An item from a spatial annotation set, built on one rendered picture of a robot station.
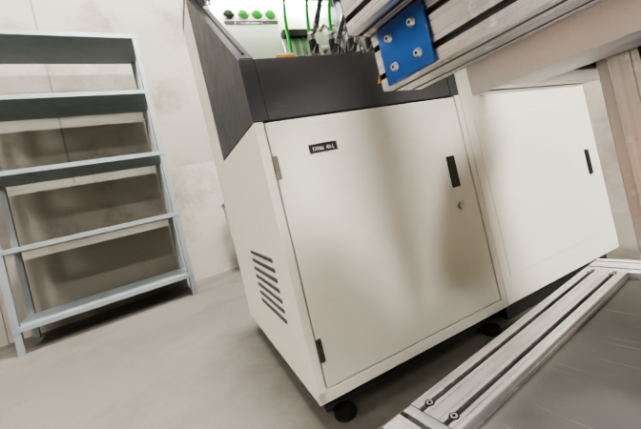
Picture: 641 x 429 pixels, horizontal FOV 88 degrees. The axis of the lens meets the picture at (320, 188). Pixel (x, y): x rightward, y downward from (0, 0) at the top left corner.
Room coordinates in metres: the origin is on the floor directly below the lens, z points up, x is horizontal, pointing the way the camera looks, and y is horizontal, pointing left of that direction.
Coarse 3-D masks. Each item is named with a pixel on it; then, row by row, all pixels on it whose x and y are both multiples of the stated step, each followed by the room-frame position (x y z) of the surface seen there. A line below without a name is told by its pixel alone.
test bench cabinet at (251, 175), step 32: (256, 128) 0.82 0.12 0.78; (256, 160) 0.87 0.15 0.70; (256, 192) 0.94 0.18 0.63; (480, 192) 1.09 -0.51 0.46; (256, 224) 1.04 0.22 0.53; (256, 256) 1.15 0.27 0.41; (288, 256) 0.82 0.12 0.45; (256, 288) 1.29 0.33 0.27; (288, 288) 0.85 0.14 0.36; (288, 320) 0.92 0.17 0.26; (480, 320) 1.04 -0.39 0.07; (288, 352) 1.01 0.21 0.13; (416, 352) 0.94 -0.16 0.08; (320, 384) 0.82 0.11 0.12; (352, 384) 0.85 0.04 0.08; (352, 416) 0.84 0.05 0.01
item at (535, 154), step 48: (480, 96) 1.13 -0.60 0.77; (528, 96) 1.23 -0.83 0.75; (576, 96) 1.35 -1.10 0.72; (480, 144) 1.11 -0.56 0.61; (528, 144) 1.21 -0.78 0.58; (576, 144) 1.32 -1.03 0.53; (528, 192) 1.18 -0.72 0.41; (576, 192) 1.29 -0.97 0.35; (528, 240) 1.16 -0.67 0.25; (576, 240) 1.26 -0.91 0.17; (528, 288) 1.14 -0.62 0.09
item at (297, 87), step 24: (264, 72) 0.84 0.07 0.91; (288, 72) 0.86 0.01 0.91; (312, 72) 0.89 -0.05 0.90; (336, 72) 0.92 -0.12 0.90; (360, 72) 0.95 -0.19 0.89; (264, 96) 0.83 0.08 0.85; (288, 96) 0.86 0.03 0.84; (312, 96) 0.88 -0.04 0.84; (336, 96) 0.91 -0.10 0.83; (360, 96) 0.94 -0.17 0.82; (384, 96) 0.98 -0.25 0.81; (408, 96) 1.01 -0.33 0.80; (432, 96) 1.05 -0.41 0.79
